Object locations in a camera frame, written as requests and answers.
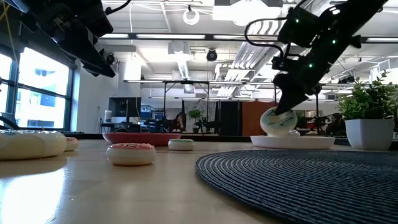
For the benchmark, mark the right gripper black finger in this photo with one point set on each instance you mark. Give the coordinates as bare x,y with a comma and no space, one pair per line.
287,96

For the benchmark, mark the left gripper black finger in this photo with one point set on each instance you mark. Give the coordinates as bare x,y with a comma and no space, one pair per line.
99,70

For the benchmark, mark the large green striped donut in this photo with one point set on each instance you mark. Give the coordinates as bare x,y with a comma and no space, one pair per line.
276,124

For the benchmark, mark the small pink sprinkled donut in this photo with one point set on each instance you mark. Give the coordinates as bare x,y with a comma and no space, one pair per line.
72,144
130,155

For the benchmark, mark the large white glazed donut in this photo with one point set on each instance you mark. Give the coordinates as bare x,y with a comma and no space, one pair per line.
28,146

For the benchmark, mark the small green sprinkled donut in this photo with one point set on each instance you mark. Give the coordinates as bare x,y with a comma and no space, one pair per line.
181,145

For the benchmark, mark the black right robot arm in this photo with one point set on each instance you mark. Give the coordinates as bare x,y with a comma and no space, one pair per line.
351,21

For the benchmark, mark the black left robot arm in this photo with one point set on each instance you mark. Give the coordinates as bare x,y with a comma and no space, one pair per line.
28,12

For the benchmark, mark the orange room partition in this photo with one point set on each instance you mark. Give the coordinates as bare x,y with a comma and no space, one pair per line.
253,119

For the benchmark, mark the black computer monitor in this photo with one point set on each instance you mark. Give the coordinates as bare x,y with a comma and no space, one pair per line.
124,107

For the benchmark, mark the white round plate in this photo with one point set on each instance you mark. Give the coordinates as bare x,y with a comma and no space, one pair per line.
292,142

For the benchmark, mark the white cylinder container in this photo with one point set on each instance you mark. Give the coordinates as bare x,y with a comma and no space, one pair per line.
108,116

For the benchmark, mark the large office window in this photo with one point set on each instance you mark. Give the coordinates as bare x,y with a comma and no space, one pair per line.
40,90

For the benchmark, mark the red round plate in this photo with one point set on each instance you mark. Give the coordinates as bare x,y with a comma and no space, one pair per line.
141,139

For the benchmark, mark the green plant in white pot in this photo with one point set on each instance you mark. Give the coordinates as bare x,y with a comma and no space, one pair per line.
368,130

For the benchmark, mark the dark round woven placemat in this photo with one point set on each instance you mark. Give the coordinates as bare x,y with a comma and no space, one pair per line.
311,183

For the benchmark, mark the small background potted plant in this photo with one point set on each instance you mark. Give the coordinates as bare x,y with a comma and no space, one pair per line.
196,116

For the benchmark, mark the black aluminium table frame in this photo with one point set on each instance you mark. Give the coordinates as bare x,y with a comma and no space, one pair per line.
217,137

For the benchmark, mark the black ceiling dome camera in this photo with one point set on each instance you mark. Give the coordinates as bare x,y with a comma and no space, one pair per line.
211,55

